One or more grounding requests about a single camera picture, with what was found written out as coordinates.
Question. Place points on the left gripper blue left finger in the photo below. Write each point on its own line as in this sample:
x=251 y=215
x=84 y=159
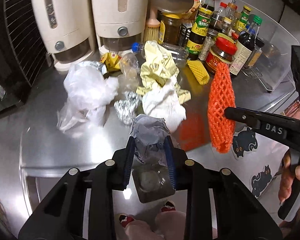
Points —
x=127 y=165

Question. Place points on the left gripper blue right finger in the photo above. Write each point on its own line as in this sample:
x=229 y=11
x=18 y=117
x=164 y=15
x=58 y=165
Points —
x=169 y=153

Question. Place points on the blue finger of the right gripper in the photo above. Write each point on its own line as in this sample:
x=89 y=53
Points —
x=253 y=119

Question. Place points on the orange foam fruit net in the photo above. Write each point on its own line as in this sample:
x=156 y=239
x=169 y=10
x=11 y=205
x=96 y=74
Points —
x=221 y=96

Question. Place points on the aluminium foil ball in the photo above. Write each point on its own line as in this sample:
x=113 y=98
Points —
x=126 y=108

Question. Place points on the yellow foam fruit net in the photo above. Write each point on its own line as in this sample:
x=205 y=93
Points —
x=199 y=71

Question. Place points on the yellow snack wrapper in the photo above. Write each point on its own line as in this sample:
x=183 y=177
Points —
x=111 y=60

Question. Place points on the person's right hand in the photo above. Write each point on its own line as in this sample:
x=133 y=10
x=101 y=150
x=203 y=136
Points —
x=287 y=178

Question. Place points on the right red black slipper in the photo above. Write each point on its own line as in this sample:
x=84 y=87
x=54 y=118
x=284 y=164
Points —
x=168 y=206

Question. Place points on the red black slipper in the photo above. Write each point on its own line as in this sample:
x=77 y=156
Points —
x=168 y=206
x=125 y=219

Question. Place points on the white crumpled tissue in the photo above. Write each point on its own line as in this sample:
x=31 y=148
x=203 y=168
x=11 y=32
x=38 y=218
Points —
x=164 y=104

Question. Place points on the lower black cat sticker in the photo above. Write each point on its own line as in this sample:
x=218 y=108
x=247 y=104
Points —
x=260 y=181

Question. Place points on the left red black slipper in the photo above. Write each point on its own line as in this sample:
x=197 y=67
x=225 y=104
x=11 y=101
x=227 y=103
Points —
x=125 y=219

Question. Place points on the soy sauce bottle green cap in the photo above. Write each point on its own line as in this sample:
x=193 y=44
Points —
x=245 y=46

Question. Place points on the white plastic bag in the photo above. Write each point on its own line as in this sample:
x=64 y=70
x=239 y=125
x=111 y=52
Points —
x=89 y=93

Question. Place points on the clear crumpled plastic wrap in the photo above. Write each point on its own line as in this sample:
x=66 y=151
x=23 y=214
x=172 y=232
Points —
x=130 y=77

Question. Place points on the clear acrylic splash guard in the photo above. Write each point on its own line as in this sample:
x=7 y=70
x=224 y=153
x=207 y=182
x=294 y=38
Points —
x=269 y=64

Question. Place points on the red lid sauce jar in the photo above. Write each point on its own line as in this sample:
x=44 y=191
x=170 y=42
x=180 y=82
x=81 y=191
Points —
x=222 y=51

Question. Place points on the pepper grinder shaker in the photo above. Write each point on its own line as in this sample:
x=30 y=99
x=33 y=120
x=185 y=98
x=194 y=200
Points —
x=208 y=43

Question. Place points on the crumpled pale yellow paper bag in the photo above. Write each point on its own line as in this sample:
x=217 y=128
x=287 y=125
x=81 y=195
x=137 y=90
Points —
x=159 y=76

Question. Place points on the small green label bottle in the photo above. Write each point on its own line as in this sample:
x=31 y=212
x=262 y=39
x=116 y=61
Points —
x=242 y=22

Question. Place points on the clear plastic bottle blue cap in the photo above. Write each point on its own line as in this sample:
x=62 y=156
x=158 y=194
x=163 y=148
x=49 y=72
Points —
x=179 y=54

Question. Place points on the green label dark sauce bottle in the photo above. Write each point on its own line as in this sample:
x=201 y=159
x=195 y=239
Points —
x=198 y=33

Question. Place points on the red cap clear bottle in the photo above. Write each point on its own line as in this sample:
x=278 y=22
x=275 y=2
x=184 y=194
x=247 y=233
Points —
x=218 y=17

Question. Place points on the yellow lid glass jar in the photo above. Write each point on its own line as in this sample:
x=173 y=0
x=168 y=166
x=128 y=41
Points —
x=169 y=28

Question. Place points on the black toaster oven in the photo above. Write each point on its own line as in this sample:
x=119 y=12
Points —
x=22 y=52

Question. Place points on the right cream grain dispenser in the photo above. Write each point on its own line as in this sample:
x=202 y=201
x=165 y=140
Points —
x=118 y=24

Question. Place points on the cream grain dispenser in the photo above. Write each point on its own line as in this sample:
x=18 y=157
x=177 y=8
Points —
x=118 y=24
x=67 y=30

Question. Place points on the left cream grain dispenser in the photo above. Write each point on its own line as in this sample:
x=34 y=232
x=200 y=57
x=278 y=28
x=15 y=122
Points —
x=67 y=30

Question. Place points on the black cat wall sticker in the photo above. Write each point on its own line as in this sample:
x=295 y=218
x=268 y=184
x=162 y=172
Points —
x=244 y=142

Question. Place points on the pink handled brush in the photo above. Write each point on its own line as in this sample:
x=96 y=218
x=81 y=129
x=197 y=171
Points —
x=152 y=26

